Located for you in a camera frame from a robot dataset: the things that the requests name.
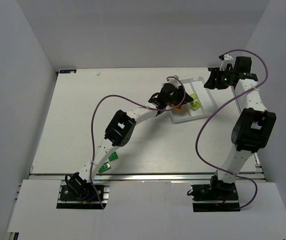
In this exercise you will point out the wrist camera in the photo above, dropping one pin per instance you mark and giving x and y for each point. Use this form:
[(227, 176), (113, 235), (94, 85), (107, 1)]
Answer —
[(173, 80), (227, 62)]

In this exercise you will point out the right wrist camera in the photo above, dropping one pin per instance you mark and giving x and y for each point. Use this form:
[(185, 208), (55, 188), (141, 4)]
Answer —
[(227, 62)]

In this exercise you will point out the white divided sorting tray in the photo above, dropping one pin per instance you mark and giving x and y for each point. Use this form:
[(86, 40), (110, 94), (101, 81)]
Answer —
[(205, 98)]

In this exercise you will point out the light green lego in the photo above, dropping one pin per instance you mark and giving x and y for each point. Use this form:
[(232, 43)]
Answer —
[(195, 105), (194, 96)]

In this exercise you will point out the green long lego brick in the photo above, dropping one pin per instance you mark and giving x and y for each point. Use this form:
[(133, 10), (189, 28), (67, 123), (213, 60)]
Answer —
[(105, 167)]

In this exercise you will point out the blue label sticker left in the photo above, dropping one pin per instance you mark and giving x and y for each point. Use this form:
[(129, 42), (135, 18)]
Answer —
[(67, 71)]

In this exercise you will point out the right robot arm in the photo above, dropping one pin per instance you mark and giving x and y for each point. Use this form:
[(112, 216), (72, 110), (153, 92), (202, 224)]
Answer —
[(255, 123)]

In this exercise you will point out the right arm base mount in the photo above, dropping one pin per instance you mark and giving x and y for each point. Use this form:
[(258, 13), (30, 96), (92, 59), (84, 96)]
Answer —
[(207, 198)]

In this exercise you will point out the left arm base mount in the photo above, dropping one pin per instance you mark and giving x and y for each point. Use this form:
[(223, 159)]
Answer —
[(78, 194)]

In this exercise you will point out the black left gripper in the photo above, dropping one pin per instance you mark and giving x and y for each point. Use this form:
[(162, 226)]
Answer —
[(183, 95)]

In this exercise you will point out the blue label sticker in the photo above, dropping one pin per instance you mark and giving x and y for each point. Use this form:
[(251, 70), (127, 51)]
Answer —
[(67, 71), (211, 69)]

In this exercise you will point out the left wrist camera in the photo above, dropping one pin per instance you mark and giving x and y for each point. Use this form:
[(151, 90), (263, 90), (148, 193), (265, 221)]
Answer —
[(173, 80)]

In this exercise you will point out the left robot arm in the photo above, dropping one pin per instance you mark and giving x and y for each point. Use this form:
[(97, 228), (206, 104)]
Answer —
[(120, 129)]

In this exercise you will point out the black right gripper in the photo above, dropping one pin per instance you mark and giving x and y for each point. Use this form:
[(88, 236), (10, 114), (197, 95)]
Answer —
[(213, 80)]

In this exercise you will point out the green square lego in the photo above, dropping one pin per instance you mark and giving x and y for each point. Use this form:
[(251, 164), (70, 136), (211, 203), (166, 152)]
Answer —
[(114, 156)]

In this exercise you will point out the blue label sticker right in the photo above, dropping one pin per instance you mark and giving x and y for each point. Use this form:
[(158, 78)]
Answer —
[(211, 69)]

